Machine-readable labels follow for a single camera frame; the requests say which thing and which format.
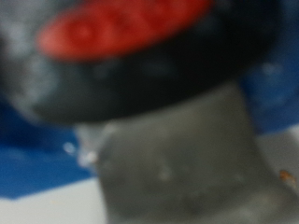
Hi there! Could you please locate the black spatula with blue block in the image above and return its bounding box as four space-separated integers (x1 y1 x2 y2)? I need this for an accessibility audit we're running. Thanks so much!
0 0 299 224

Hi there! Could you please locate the silver toaster oven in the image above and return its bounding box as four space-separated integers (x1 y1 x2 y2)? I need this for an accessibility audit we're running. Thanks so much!
0 122 299 224

